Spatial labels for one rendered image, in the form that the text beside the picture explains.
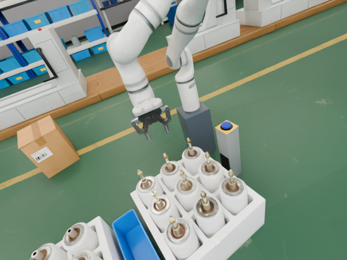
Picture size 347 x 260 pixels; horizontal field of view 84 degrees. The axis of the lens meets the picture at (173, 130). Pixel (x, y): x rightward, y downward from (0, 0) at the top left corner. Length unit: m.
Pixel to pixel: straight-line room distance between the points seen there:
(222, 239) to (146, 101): 0.50
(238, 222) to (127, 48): 0.63
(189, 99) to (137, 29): 0.52
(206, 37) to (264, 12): 0.84
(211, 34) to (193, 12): 2.00
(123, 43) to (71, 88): 1.95
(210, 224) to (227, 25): 2.42
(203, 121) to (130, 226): 0.62
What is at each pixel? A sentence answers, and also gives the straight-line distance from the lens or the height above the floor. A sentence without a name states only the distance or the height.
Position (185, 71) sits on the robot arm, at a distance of 0.94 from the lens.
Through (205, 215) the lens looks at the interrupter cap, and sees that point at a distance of 0.69.
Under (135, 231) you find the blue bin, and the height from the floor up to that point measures 0.00.
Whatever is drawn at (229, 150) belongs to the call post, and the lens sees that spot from 0.90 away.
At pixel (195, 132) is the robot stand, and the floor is 0.19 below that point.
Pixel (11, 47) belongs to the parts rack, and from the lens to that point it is 5.20.
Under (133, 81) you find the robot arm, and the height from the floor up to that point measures 0.67.
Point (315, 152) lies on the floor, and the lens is 1.23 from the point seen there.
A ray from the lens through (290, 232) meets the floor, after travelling 0.96.
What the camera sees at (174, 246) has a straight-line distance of 0.67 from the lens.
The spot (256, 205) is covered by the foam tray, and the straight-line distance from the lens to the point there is 0.78.
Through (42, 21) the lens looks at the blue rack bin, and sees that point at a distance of 5.04.
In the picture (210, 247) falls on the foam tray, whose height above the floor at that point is 0.18.
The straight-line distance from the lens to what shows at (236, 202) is 0.73.
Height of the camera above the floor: 0.86
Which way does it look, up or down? 37 degrees down
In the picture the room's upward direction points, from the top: 18 degrees counter-clockwise
